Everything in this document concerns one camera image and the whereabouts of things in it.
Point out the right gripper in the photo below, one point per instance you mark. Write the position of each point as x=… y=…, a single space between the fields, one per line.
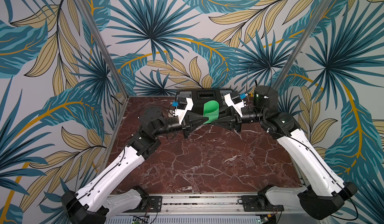
x=237 y=122

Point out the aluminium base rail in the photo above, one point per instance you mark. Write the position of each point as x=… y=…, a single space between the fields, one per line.
x=212 y=208

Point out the small circuit board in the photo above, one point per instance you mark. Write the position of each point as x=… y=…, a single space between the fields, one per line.
x=140 y=220

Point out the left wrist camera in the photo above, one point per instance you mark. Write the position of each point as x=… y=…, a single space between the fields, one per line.
x=182 y=106

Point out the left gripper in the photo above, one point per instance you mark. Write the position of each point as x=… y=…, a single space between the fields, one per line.
x=196 y=119

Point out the black plastic toolbox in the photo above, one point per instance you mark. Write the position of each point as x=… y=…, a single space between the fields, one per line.
x=200 y=97

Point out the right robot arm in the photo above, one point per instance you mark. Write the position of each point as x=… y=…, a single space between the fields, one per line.
x=326 y=192

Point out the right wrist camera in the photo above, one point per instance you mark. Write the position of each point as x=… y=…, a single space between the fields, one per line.
x=235 y=100

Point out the left aluminium frame post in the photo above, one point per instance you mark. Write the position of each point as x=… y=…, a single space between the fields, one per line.
x=90 y=21

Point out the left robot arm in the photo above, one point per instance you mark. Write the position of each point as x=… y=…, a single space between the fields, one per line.
x=92 y=204

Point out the aluminium frame post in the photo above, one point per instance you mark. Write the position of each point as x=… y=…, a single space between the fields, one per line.
x=90 y=21
x=313 y=21

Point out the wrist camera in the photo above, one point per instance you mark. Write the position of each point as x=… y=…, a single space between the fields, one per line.
x=182 y=106
x=235 y=100

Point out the right aluminium frame post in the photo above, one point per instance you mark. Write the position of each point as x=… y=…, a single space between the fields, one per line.
x=313 y=21

